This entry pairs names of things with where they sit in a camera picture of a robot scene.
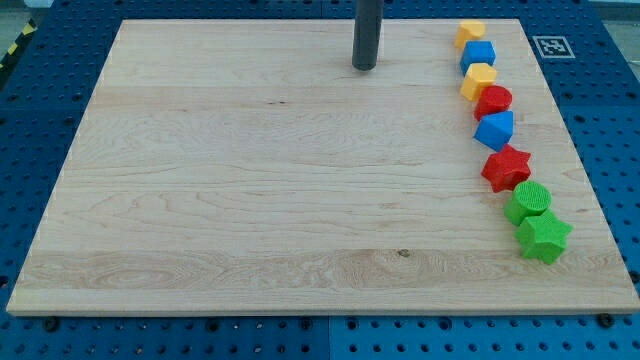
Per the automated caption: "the green star block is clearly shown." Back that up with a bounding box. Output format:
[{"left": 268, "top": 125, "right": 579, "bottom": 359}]
[{"left": 515, "top": 209, "right": 573, "bottom": 264}]

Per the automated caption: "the blue pentagon block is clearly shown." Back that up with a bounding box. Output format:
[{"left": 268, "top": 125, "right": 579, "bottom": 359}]
[{"left": 474, "top": 111, "right": 514, "bottom": 152}]

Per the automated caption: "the yellow hexagon block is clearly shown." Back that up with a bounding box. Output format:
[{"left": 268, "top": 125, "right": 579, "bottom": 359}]
[{"left": 460, "top": 63, "right": 499, "bottom": 101}]

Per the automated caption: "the green cylinder block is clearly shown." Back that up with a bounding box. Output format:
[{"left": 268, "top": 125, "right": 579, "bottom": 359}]
[{"left": 504, "top": 180, "right": 552, "bottom": 226}]

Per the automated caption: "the light wooden board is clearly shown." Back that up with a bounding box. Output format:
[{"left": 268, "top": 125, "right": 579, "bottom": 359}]
[{"left": 7, "top": 19, "right": 639, "bottom": 317}]

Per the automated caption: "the red star block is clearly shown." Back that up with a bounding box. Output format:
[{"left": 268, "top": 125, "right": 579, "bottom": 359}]
[{"left": 481, "top": 144, "right": 531, "bottom": 193}]

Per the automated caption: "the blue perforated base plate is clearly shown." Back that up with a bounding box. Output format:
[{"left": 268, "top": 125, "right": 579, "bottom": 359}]
[{"left": 1, "top": 0, "right": 639, "bottom": 359}]

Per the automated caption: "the white fiducial marker tag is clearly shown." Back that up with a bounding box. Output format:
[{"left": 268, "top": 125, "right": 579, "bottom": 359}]
[{"left": 533, "top": 35, "right": 575, "bottom": 59}]

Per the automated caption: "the yellow heart block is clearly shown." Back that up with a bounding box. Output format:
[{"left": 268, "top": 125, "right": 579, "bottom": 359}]
[{"left": 454, "top": 19, "right": 486, "bottom": 49}]

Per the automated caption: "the red cylinder block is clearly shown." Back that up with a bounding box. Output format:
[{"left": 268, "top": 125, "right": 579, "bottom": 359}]
[{"left": 474, "top": 85, "right": 513, "bottom": 121}]

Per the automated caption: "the blue cube block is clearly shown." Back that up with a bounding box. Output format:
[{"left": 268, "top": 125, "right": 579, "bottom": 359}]
[{"left": 459, "top": 40, "right": 496, "bottom": 76}]

